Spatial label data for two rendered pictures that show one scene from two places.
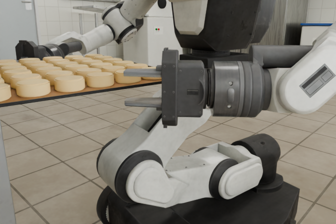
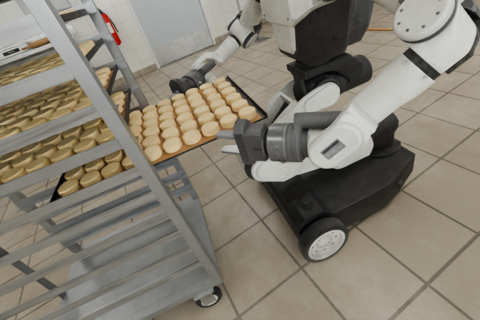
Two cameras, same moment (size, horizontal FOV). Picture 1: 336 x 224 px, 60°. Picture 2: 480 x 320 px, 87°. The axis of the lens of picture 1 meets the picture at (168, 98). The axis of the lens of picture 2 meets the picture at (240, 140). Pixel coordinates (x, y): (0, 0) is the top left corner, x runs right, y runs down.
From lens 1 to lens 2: 33 cm
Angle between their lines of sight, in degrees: 31
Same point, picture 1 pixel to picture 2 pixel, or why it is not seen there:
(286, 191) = (400, 156)
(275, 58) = (310, 125)
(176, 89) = (246, 148)
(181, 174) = not seen: hidden behind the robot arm
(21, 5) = not seen: outside the picture
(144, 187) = (263, 173)
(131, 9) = (247, 20)
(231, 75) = (276, 142)
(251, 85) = (290, 148)
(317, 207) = (442, 163)
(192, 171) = not seen: hidden behind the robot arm
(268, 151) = (382, 126)
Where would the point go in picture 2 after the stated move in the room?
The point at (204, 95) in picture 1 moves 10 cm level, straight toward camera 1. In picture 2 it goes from (263, 152) to (246, 184)
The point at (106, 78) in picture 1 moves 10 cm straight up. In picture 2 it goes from (212, 131) to (199, 98)
